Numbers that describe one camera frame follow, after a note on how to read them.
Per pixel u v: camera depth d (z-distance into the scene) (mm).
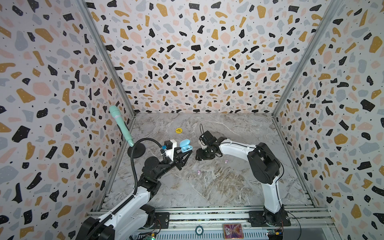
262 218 744
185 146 729
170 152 647
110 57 890
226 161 948
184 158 690
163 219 735
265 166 535
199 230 714
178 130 1103
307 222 750
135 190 539
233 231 701
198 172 898
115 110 757
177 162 648
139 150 974
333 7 719
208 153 821
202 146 873
